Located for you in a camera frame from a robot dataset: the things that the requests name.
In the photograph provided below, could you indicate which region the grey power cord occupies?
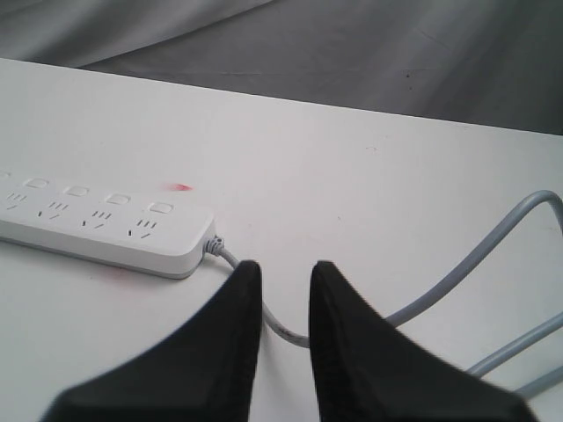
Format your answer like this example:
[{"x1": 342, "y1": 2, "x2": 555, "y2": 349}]
[{"x1": 204, "y1": 189, "x2": 563, "y2": 399}]

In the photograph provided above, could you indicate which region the white five-outlet power strip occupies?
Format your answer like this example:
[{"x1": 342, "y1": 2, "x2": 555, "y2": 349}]
[{"x1": 1, "y1": 168, "x2": 216, "y2": 280}]

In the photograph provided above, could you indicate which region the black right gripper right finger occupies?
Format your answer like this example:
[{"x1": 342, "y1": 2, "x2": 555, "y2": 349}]
[{"x1": 309, "y1": 261, "x2": 536, "y2": 421}]

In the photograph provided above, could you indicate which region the grey backdrop cloth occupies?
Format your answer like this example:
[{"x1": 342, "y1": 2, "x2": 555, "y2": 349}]
[{"x1": 1, "y1": 1, "x2": 562, "y2": 135}]

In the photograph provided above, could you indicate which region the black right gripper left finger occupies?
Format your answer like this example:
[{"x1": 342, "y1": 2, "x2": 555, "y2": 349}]
[{"x1": 44, "y1": 260, "x2": 262, "y2": 421}]

